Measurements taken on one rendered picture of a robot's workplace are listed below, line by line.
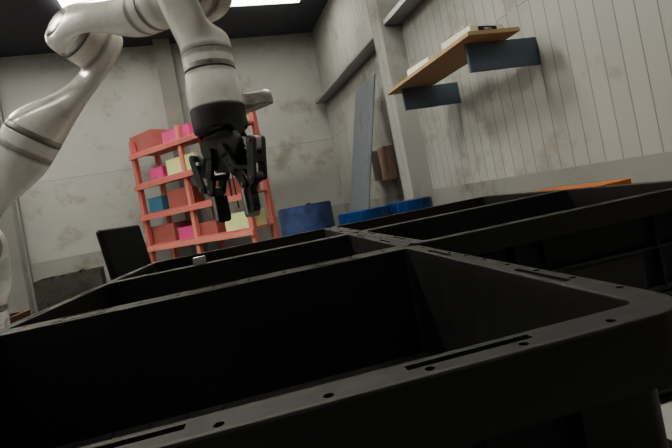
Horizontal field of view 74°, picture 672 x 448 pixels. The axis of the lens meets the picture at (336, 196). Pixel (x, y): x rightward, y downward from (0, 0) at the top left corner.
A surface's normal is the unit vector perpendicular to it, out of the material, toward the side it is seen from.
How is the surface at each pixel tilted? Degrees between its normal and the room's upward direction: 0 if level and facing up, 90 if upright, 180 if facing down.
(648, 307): 0
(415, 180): 90
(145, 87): 90
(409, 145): 90
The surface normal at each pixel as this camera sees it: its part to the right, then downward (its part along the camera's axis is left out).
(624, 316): -0.18, -0.98
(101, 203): 0.27, -0.06
